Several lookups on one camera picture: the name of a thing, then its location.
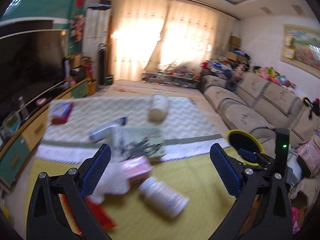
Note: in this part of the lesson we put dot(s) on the artificial flower bouquet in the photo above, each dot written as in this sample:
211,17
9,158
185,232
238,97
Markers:
76,27

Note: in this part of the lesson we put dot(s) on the glass bowl on stand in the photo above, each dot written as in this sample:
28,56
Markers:
10,125

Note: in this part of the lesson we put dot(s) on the cream embroidered curtains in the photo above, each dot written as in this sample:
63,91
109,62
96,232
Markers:
161,35

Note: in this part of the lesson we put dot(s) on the yellow rimmed black trash bin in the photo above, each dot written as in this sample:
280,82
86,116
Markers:
246,145

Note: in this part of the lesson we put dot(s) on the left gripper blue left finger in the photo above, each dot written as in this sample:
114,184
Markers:
92,169

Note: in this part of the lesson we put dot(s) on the black tower fan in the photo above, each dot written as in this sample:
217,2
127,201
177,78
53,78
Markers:
101,65

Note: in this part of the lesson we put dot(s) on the low glass table with books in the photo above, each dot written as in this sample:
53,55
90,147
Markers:
180,78

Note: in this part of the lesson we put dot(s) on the blue card box on red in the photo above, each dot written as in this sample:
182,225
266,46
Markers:
61,113

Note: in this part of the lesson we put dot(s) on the white foam net sleeve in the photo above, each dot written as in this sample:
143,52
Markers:
113,181

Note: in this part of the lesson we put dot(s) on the beige sofa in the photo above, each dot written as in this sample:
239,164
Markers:
258,107

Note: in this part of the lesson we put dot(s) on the red fire extinguisher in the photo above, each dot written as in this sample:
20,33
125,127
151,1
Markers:
89,71

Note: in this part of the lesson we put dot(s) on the green tea box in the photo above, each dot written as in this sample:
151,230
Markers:
134,142

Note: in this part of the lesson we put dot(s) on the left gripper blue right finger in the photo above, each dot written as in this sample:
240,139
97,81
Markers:
226,171

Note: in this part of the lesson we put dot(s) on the pink tissue pack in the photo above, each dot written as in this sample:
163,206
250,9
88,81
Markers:
136,170

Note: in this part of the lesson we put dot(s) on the framed flower painting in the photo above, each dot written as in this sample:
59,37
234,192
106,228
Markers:
301,48

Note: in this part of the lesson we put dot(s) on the yellow green tablecloth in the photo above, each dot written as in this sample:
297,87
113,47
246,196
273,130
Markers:
177,148

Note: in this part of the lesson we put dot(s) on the pile of plush toys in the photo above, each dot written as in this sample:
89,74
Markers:
269,74

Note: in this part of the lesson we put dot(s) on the white floral paper cup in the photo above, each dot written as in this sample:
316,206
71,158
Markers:
158,107

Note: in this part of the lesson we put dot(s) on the floral beige bed sheet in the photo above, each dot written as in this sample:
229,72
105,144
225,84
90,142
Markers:
124,88

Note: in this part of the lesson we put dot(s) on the white pill bottle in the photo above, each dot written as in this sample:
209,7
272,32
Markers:
162,197

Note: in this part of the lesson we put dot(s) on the tv stand cabinet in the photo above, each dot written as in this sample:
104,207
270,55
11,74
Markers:
18,148

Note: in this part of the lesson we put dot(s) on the large black television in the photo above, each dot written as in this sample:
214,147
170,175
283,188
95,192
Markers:
31,63

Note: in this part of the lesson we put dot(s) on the blue white toothpaste tube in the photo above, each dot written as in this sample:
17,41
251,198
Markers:
100,133

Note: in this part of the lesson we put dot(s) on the pink school backpack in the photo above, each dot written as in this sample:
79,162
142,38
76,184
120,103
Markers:
308,157

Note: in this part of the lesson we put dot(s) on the white standing air conditioner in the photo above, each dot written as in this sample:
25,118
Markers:
95,31

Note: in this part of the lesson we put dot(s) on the clear water bottle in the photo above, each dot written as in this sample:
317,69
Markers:
23,109

